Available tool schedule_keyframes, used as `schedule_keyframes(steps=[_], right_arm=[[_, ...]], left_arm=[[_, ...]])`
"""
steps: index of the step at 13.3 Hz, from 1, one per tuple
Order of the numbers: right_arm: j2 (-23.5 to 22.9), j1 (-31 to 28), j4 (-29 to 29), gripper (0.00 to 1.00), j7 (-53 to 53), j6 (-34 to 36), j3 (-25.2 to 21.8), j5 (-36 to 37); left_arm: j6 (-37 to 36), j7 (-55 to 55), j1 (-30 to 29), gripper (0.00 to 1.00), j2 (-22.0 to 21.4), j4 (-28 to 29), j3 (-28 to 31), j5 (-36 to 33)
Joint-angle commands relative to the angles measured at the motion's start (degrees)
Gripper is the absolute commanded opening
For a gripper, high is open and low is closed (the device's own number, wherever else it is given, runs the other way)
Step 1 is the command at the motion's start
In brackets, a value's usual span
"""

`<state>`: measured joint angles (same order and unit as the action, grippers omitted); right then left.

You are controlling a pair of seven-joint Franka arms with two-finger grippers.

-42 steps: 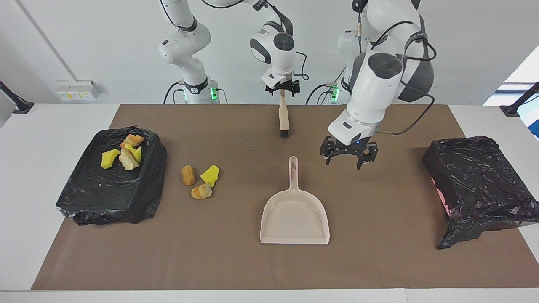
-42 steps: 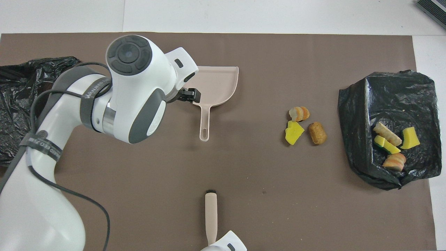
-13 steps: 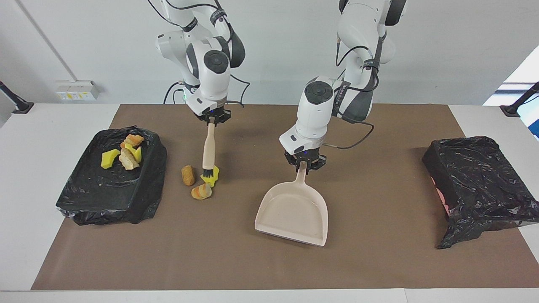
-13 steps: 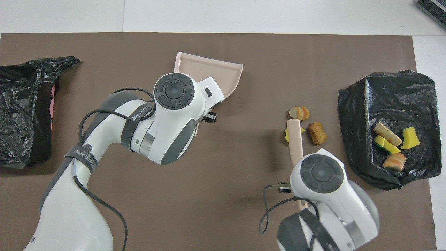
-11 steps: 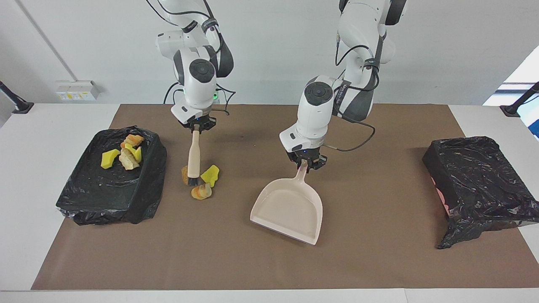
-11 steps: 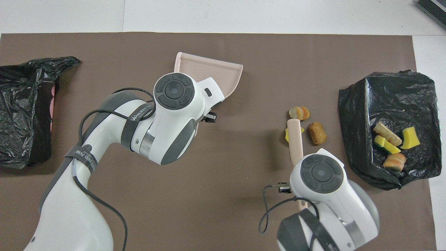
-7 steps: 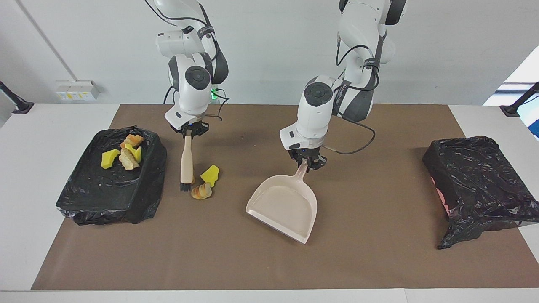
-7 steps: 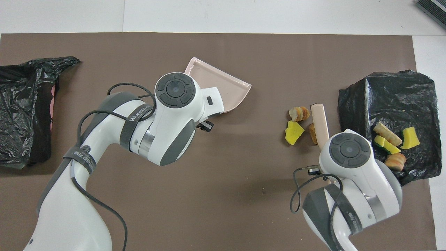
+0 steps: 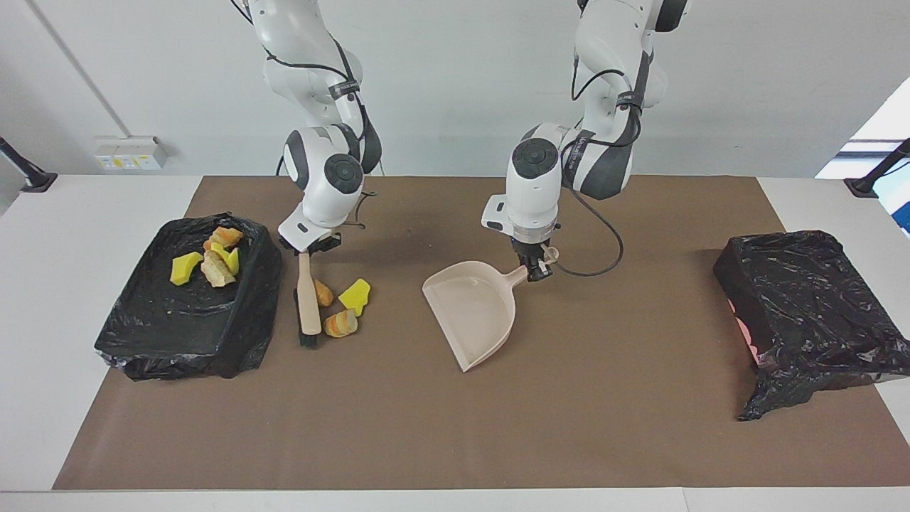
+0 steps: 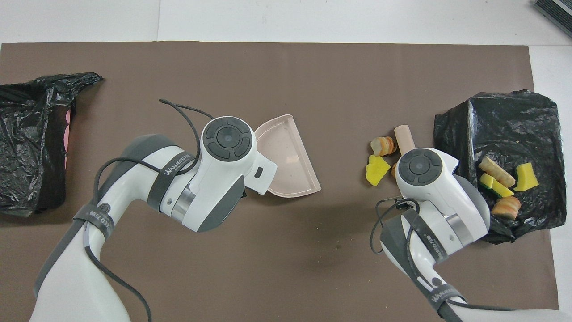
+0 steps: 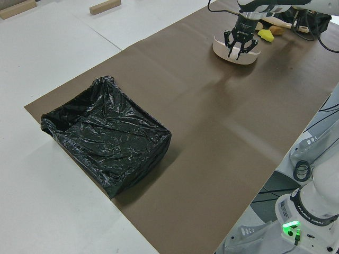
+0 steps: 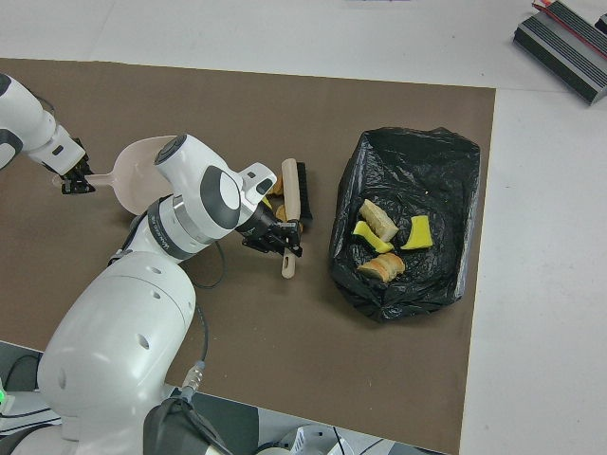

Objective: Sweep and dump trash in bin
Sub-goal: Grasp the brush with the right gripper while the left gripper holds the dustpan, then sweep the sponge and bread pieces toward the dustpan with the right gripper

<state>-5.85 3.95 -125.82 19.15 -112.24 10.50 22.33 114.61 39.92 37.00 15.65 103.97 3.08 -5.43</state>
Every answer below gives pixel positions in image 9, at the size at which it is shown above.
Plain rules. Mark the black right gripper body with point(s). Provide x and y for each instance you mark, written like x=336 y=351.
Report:
x=323 y=244

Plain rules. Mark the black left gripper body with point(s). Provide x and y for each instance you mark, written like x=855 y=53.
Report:
x=530 y=250

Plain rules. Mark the brown fried bread roll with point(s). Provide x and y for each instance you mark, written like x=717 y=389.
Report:
x=325 y=294

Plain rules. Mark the beige hand brush black bristles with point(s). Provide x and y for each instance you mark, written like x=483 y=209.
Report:
x=308 y=306

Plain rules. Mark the yellow wedge sponge piece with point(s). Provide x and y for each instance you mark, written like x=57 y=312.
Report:
x=233 y=262

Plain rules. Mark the beige plastic dustpan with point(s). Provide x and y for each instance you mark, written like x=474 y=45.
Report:
x=473 y=313

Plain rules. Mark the orange striped bread piece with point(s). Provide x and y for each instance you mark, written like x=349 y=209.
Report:
x=227 y=236
x=342 y=323

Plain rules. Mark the pale crusty bread piece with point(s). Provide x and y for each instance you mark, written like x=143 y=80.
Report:
x=215 y=274

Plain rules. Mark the yellow notched sponge piece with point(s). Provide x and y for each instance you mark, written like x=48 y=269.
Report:
x=185 y=269

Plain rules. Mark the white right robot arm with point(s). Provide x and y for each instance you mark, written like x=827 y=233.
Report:
x=316 y=206

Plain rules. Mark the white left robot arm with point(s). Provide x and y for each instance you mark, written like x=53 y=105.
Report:
x=530 y=199

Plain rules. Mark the bin lined with black bag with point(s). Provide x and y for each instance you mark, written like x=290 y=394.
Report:
x=185 y=320

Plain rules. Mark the pink bin with black bag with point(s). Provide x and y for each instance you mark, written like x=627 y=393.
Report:
x=810 y=306

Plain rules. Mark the brown paper table mat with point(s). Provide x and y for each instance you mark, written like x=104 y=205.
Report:
x=455 y=448

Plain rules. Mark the black clamp stand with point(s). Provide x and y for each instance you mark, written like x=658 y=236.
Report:
x=35 y=181
x=864 y=186

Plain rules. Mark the white wall socket box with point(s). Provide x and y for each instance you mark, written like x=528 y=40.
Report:
x=131 y=153

